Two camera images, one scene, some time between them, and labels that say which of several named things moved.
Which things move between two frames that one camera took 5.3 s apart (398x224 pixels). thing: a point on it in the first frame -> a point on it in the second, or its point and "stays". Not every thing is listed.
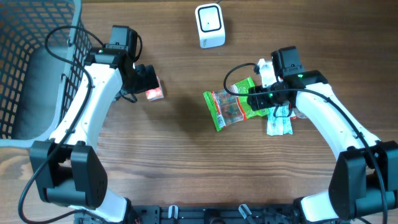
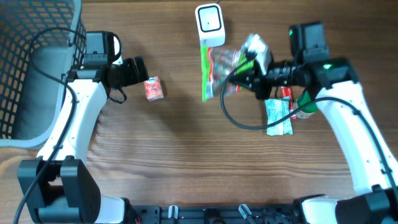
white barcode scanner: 210,25 stays
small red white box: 155,94 stays
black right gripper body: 255,99 -> 261,83
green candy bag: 226,109 -> 216,64
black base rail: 208,214 stays
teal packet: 279,126 stays
